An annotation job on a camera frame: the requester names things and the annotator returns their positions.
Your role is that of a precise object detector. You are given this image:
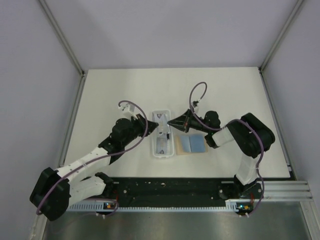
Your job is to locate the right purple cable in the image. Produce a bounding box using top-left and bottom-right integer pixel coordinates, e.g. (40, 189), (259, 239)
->
(188, 81), (266, 193)

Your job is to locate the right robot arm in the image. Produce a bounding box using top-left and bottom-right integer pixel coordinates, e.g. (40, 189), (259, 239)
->
(168, 108), (276, 198)

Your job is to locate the beige card holder wallet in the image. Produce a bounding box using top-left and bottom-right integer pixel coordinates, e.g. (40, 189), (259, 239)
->
(175, 134), (208, 155)

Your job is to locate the clear plastic card tray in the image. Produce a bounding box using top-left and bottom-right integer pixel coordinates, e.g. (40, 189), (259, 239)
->
(151, 109), (175, 159)

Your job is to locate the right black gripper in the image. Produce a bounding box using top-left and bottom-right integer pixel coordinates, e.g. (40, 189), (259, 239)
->
(168, 108), (211, 134)

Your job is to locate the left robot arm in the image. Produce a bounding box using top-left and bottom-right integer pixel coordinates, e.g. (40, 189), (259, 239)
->
(29, 114), (159, 221)

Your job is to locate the card with purple logo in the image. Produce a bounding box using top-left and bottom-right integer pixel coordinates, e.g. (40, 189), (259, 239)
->
(155, 138), (168, 155)

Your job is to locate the grey slotted cable duct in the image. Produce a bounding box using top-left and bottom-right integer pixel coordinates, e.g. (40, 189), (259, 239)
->
(66, 201), (245, 213)

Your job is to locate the aluminium frame post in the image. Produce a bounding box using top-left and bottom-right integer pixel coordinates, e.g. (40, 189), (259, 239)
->
(37, 0), (87, 76)
(258, 0), (311, 72)

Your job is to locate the white card magnetic stripe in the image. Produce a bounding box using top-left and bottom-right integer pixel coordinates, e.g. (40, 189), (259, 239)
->
(156, 113), (171, 136)

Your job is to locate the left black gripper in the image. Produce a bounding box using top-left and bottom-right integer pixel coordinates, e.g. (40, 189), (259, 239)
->
(122, 113), (158, 147)

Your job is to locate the purple cable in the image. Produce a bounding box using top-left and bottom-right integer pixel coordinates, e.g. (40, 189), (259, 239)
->
(188, 81), (266, 193)
(36, 99), (148, 216)

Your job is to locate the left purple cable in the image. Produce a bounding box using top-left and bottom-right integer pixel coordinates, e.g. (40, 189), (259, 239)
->
(36, 99), (148, 216)

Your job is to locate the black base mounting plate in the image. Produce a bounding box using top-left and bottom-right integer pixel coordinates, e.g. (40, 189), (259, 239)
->
(101, 177), (262, 207)

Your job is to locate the left aluminium frame post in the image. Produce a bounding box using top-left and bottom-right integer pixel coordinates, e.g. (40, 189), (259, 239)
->
(37, 0), (87, 76)

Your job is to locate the right aluminium frame post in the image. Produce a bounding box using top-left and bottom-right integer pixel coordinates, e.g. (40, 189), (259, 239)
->
(258, 0), (311, 72)

